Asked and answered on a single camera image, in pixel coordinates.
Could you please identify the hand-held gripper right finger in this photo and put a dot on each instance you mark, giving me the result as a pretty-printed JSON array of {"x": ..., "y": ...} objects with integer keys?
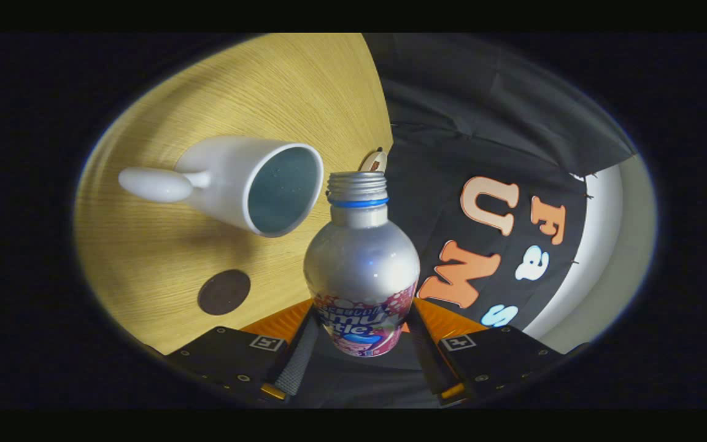
[{"x": 430, "y": 362}]

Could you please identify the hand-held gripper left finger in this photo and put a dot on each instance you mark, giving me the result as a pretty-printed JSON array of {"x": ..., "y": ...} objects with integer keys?
[{"x": 301, "y": 362}]

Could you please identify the dark brown round coaster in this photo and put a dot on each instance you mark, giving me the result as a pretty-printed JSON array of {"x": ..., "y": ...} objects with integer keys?
[{"x": 224, "y": 293}]

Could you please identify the silver juice bottle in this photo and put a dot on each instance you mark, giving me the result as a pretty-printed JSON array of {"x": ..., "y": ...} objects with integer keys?
[{"x": 359, "y": 264}]

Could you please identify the white cup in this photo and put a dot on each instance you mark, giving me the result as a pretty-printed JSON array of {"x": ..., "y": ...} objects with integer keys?
[{"x": 224, "y": 178}]

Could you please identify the wooden table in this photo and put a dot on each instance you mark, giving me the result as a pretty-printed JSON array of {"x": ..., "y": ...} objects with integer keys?
[{"x": 145, "y": 245}]

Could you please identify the red-brown food pieces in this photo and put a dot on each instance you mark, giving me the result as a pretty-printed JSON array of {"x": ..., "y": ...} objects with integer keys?
[{"x": 375, "y": 166}]

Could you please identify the small white plate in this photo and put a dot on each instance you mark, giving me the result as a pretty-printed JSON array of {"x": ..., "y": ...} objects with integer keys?
[{"x": 370, "y": 156}]

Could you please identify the black backdrop cloth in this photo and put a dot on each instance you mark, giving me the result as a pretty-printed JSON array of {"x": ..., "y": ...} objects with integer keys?
[{"x": 482, "y": 123}]

